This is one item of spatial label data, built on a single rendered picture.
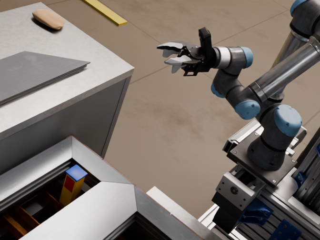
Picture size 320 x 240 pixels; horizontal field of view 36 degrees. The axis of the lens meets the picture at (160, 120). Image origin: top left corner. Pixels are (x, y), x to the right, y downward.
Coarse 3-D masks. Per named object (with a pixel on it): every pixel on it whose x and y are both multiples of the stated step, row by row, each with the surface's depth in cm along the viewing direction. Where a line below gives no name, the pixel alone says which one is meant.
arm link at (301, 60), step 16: (304, 48) 165; (288, 64) 165; (304, 64) 164; (256, 80) 168; (272, 80) 165; (288, 80) 166; (240, 96) 167; (256, 96) 166; (240, 112) 166; (256, 112) 167
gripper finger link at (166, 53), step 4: (164, 44) 157; (168, 44) 158; (172, 44) 159; (176, 44) 160; (180, 44) 161; (160, 48) 157; (164, 48) 158; (168, 48) 158; (172, 48) 159; (176, 48) 159; (180, 48) 159; (164, 52) 161; (168, 52) 161; (172, 52) 162; (176, 52) 162; (180, 52) 162; (164, 56) 162; (168, 56) 163
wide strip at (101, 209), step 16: (96, 192) 182; (112, 192) 185; (128, 192) 187; (64, 208) 172; (80, 208) 174; (96, 208) 177; (112, 208) 179; (128, 208) 181; (48, 224) 165; (64, 224) 167; (80, 224) 169; (96, 224) 171; (112, 224) 173
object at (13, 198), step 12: (60, 168) 188; (84, 168) 190; (36, 180) 179; (48, 180) 184; (84, 180) 190; (96, 180) 189; (24, 192) 175; (0, 204) 167; (12, 204) 172; (132, 216) 181; (120, 228) 175; (144, 228) 181; (156, 228) 179
